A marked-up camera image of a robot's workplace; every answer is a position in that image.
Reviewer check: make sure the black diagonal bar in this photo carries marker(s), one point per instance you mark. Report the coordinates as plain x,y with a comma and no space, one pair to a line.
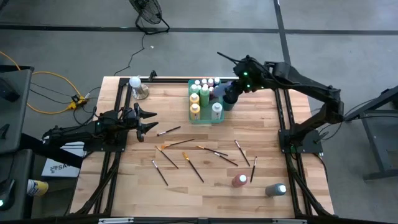
53,152

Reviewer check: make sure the grey side table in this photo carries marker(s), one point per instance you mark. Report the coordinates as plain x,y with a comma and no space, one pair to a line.
15,109

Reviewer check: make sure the large blue paint bottle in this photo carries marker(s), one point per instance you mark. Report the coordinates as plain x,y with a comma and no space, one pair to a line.
221,89

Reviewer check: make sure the large dark green paint bottle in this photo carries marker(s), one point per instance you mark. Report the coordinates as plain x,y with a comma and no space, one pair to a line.
273,190

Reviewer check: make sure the black aluminium rig frame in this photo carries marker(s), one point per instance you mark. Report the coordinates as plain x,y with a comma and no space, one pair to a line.
174,81

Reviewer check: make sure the silver bracket plate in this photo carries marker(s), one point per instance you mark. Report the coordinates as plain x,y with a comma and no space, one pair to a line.
115,221
289,221

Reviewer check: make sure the large yellow paint bottle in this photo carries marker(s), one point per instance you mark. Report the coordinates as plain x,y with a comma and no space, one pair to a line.
195,112
194,99

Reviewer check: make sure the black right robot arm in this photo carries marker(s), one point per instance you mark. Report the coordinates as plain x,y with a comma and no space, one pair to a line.
304,84

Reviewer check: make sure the yellow and white can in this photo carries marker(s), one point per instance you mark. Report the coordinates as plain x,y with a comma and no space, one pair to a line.
38,187

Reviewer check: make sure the teal translucent plastic bin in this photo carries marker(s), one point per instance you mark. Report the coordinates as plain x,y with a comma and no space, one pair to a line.
206,115

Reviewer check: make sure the small pink paint bottle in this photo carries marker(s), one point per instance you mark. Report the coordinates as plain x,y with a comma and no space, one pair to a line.
210,81

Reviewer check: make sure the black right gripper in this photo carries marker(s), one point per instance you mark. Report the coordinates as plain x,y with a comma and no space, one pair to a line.
248,76

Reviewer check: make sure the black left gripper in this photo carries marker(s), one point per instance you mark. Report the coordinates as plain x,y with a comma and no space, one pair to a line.
130,119

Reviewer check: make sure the black computer mouse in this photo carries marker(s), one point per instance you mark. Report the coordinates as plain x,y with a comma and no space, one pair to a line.
7,193

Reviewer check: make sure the dark green plastic cup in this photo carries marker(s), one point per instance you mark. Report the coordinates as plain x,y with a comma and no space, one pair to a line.
229,107

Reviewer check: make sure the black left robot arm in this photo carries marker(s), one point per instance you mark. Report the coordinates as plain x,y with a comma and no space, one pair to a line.
77,132

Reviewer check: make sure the black floor fan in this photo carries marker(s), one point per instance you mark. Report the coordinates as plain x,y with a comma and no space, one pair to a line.
146,11

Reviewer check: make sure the dark grey desk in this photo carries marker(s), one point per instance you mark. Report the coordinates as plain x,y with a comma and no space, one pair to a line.
15,168

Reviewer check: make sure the white paper sheet with logo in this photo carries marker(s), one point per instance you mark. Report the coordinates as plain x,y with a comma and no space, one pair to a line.
66,169

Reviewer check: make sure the black desk frame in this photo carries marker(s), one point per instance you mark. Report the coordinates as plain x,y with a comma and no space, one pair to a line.
374,149

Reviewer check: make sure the large red paint bottle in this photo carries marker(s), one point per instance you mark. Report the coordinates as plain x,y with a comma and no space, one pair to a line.
237,181

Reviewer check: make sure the yellow power splitter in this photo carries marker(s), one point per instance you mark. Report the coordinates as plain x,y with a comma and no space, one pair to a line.
76,102

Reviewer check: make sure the large white paint bottle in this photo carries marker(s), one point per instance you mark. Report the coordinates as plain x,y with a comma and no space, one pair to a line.
216,112

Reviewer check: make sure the small red paint bottle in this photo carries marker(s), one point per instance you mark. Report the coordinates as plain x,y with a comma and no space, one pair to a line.
212,90

